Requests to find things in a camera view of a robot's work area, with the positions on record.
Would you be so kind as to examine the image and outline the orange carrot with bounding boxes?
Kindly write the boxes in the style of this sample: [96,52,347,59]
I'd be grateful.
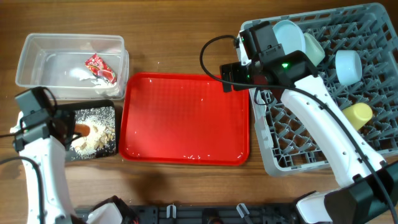
[74,124,90,137]

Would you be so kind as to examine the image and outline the white napkin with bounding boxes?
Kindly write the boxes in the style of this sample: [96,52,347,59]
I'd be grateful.
[70,68,119,96]

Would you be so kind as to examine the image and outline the light blue plate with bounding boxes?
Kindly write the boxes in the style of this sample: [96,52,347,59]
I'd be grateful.
[272,20,306,55]

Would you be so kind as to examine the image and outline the red snack wrapper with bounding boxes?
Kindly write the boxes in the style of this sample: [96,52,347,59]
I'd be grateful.
[85,54,117,84]

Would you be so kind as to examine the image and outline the green bowl with food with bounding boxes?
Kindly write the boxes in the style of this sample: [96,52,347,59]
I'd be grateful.
[304,33,325,67]

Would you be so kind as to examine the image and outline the light blue bowl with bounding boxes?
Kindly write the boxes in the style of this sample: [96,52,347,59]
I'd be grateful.
[335,50,363,85]

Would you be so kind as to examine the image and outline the yellow plastic cup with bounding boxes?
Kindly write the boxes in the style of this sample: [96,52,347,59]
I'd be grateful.
[342,103,373,130]

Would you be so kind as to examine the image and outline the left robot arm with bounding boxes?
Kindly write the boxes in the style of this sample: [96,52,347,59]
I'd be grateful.
[12,86,79,223]

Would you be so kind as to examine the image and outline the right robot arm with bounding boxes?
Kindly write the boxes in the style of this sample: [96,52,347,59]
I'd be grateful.
[220,20,397,223]

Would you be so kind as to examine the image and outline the grey dishwasher rack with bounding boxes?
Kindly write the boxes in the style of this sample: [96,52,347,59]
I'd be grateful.
[249,3,397,177]

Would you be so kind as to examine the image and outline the black plastic tray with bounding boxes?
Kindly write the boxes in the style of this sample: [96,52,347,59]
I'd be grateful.
[59,100,118,162]

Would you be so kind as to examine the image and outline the spilled rice and peanuts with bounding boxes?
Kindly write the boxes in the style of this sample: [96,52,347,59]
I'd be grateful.
[67,106,116,161]

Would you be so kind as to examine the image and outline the clear plastic bin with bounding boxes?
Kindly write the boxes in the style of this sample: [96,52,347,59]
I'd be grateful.
[16,34,129,100]

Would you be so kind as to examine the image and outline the red serving tray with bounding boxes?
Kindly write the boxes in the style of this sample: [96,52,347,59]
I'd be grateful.
[118,72,250,166]

